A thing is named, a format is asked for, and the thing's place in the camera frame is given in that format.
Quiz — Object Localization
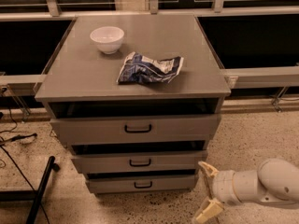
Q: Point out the grey drawer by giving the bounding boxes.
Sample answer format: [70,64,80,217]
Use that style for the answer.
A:
[50,114,221,146]
[72,150,207,174]
[86,173,198,193]

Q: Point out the black metal stand leg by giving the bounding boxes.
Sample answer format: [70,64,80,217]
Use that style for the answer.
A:
[0,156,60,224]

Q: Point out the grey bottom drawer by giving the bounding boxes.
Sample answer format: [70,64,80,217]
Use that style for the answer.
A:
[86,173,198,193]

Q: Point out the white ceramic bowl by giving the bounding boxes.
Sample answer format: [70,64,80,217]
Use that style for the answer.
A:
[90,26,124,54]

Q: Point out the black floor cable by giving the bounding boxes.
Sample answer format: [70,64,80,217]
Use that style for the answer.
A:
[0,87,50,224]

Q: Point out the grey drawer cabinet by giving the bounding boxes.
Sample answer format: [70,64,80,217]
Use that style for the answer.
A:
[36,15,230,181]

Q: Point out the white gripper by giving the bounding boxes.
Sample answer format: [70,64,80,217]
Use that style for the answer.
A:
[192,161,241,224]

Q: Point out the metal rail bracket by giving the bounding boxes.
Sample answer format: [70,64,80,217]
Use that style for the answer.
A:
[271,87,289,113]

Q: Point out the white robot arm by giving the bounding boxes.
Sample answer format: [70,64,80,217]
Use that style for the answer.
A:
[192,159,299,224]

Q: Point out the metal window railing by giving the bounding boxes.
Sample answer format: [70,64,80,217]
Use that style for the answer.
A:
[0,0,299,89]

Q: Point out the grey top drawer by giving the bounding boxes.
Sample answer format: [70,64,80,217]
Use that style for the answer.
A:
[50,114,221,146]

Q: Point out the crumpled blue white bag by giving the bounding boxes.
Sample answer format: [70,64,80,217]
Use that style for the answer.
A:
[117,52,184,84]

